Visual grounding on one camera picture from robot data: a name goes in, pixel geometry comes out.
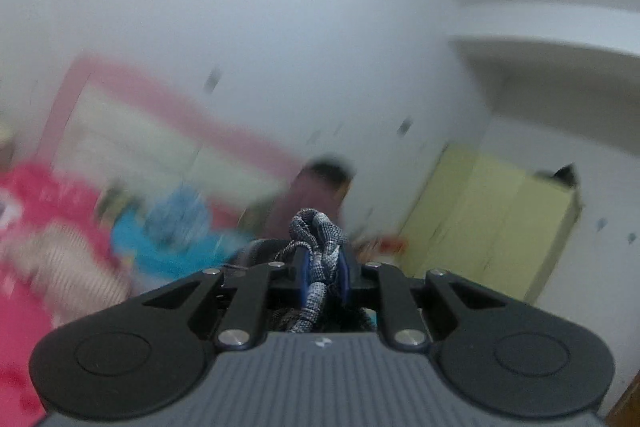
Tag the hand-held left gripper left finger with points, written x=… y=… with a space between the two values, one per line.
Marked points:
x=302 y=279

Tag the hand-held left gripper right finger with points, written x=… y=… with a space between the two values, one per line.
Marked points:
x=344 y=281

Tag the black white plaid shirt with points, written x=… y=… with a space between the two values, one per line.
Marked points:
x=320 y=237

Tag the blue cloth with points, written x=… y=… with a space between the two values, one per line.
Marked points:
x=160 y=237

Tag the yellow wardrobe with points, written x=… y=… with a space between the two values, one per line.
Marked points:
x=480 y=217

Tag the beige checkered knit cloth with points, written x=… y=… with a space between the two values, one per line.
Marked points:
x=60 y=267

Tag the pink framed headboard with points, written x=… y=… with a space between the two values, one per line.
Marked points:
x=70 y=107

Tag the pink floral bed blanket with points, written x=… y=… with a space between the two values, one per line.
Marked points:
x=15 y=332

